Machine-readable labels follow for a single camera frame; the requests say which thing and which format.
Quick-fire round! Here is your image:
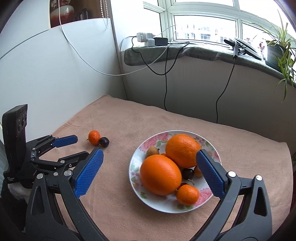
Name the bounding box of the black device on windowsill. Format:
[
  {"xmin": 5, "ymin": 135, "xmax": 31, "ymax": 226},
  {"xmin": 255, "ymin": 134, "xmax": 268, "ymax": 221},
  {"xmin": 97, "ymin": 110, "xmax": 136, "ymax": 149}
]
[{"xmin": 223, "ymin": 38, "xmax": 262, "ymax": 60}]

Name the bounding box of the large orange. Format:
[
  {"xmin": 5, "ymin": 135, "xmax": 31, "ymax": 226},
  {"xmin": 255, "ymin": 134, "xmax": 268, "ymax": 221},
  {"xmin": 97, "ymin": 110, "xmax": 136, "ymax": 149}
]
[
  {"xmin": 165, "ymin": 134, "xmax": 202, "ymax": 168},
  {"xmin": 140, "ymin": 155, "xmax": 182, "ymax": 196}
]

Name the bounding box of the black cable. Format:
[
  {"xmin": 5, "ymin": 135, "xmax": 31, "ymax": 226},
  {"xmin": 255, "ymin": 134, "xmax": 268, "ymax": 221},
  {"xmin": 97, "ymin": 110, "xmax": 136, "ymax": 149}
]
[
  {"xmin": 215, "ymin": 49, "xmax": 239, "ymax": 123},
  {"xmin": 131, "ymin": 36, "xmax": 190, "ymax": 112}
]

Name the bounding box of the black power adapter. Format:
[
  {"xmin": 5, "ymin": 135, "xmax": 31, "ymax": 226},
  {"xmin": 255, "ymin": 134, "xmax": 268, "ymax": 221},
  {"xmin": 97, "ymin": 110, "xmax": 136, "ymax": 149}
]
[{"xmin": 154, "ymin": 37, "xmax": 169, "ymax": 46}]

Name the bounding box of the small mandarin with stem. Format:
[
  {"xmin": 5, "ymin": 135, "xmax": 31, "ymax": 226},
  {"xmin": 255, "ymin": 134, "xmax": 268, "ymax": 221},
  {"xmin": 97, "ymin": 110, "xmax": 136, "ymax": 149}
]
[{"xmin": 88, "ymin": 130, "xmax": 101, "ymax": 146}]

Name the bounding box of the floral white plate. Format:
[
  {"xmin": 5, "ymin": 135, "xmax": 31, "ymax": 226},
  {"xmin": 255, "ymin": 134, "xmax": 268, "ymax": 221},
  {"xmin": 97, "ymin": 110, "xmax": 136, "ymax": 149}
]
[{"xmin": 129, "ymin": 130, "xmax": 221, "ymax": 213}]

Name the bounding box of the black left camera box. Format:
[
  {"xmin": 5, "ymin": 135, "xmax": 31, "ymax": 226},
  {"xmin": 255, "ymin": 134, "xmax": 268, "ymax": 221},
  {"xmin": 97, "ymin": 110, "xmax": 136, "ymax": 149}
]
[{"xmin": 2, "ymin": 104, "xmax": 28, "ymax": 182}]

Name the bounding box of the small brown kiwi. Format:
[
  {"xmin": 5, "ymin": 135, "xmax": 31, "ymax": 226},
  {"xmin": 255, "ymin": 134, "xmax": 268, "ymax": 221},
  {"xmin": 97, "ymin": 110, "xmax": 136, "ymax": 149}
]
[{"xmin": 146, "ymin": 147, "xmax": 159, "ymax": 158}]

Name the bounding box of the white cable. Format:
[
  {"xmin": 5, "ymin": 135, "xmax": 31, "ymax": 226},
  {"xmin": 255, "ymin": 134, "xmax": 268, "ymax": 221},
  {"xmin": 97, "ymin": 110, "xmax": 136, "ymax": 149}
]
[{"xmin": 58, "ymin": 0, "xmax": 176, "ymax": 76}]

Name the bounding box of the red vase picture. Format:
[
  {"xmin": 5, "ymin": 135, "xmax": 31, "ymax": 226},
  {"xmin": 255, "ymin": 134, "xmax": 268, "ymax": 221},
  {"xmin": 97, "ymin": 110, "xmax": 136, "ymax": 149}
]
[{"xmin": 49, "ymin": 0, "xmax": 109, "ymax": 28}]

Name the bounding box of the white power strip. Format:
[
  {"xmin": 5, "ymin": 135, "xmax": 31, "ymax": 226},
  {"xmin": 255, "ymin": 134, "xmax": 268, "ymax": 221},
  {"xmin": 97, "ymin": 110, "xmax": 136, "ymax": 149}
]
[{"xmin": 137, "ymin": 33, "xmax": 155, "ymax": 47}]

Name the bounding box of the pink towel mat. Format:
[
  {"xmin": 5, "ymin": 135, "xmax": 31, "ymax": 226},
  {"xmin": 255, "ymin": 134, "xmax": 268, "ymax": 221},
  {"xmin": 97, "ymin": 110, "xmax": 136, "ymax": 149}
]
[{"xmin": 44, "ymin": 95, "xmax": 293, "ymax": 240}]

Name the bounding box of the brown kiwi fruit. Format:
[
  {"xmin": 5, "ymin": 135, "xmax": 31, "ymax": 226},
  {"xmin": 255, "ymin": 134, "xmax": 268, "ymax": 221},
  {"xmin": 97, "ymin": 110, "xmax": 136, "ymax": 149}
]
[{"xmin": 194, "ymin": 166, "xmax": 203, "ymax": 178}]

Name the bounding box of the dark purple plum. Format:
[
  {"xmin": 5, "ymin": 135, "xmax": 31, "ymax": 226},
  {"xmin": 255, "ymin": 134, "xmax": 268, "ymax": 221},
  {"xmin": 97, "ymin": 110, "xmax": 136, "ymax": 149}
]
[{"xmin": 99, "ymin": 137, "xmax": 110, "ymax": 148}]

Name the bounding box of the potted spider plant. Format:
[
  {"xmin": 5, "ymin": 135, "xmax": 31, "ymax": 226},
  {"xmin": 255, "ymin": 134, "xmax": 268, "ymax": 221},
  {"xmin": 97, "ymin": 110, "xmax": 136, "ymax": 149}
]
[{"xmin": 251, "ymin": 13, "xmax": 295, "ymax": 101}]

